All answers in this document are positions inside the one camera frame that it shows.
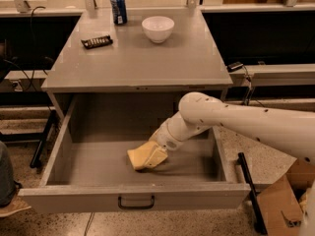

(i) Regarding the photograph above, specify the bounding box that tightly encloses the blue soda can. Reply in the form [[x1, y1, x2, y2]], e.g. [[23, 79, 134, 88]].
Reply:
[[110, 0, 128, 25]]

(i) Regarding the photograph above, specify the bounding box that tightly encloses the brown cardboard box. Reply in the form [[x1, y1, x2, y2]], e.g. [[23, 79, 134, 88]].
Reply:
[[257, 159, 315, 236]]

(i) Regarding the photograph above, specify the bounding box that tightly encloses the black snack bar wrapper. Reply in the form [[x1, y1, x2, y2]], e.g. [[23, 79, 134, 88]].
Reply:
[[81, 35, 113, 49]]

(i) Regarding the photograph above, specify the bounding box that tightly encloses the black drawer handle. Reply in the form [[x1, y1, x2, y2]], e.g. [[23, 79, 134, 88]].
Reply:
[[117, 196, 156, 210]]

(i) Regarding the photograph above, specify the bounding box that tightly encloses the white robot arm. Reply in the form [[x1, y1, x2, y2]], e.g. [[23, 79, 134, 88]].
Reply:
[[144, 92, 315, 168]]

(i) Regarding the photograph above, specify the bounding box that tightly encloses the tan shoe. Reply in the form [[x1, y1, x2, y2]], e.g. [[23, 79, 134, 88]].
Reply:
[[0, 195, 31, 218]]

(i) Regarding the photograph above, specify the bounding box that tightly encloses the black table leg left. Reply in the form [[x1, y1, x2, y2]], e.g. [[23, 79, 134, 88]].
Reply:
[[0, 110, 57, 168]]

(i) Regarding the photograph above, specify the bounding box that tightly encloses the grey open top drawer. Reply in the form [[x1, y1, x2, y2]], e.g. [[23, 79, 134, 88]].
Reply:
[[20, 92, 250, 213]]

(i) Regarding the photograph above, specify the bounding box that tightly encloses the black cable on floor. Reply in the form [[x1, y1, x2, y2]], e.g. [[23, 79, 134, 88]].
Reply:
[[240, 66, 267, 108]]

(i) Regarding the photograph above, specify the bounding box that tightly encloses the grey cabinet counter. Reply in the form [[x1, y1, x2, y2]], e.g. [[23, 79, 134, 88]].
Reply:
[[41, 7, 234, 123]]

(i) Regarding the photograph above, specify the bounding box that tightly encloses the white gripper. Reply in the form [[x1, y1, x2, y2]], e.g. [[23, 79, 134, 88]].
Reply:
[[144, 121, 183, 168]]

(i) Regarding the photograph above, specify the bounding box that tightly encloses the yellow sponge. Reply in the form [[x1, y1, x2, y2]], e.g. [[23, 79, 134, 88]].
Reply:
[[127, 141, 158, 170]]

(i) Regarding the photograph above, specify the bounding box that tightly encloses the person's leg in jeans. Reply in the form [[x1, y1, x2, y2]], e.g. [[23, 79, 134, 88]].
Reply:
[[0, 142, 16, 207]]

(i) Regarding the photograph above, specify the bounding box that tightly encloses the white bowl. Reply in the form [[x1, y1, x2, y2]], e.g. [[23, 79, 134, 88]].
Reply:
[[142, 16, 174, 43]]

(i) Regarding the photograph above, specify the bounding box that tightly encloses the black power adapter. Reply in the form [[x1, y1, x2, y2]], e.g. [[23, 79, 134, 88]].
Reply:
[[227, 62, 243, 73]]

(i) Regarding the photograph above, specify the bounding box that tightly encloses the black cable left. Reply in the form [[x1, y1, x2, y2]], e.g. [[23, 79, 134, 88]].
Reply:
[[3, 5, 55, 111]]

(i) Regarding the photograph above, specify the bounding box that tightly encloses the black metal floor bar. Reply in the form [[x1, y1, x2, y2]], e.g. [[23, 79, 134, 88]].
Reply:
[[238, 152, 267, 235]]

